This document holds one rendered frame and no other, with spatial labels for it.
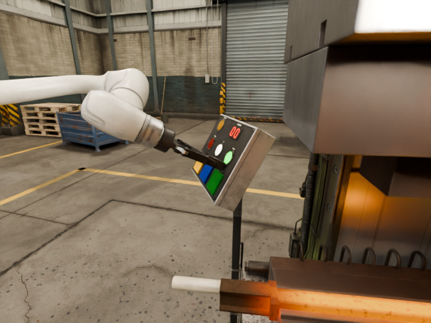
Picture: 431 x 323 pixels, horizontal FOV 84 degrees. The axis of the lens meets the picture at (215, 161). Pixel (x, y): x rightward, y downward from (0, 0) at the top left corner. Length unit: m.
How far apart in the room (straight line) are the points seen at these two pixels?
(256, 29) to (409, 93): 8.18
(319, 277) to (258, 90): 7.87
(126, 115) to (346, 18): 0.56
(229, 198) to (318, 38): 0.60
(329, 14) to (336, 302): 0.40
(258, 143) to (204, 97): 8.01
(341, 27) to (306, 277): 0.42
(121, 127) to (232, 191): 0.38
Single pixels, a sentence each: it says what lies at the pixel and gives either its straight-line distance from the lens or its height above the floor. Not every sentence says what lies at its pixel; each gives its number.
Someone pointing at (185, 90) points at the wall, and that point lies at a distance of 9.01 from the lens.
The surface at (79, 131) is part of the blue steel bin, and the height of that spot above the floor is 0.36.
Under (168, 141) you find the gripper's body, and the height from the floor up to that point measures 1.17.
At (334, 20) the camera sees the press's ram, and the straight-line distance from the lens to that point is 0.23.
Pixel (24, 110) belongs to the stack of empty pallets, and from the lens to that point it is 7.82.
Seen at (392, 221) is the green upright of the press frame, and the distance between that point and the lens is 0.66.
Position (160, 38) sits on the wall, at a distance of 9.46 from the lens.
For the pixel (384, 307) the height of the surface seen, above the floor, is 1.01.
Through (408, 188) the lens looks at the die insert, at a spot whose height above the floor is 1.22.
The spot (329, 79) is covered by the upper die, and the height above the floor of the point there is 1.34.
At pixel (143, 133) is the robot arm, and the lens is 0.68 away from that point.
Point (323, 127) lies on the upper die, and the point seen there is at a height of 1.30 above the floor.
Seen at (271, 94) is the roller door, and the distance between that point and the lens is 8.23.
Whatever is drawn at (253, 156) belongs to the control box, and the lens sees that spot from 0.76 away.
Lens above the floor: 1.34
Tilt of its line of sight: 19 degrees down
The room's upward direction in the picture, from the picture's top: straight up
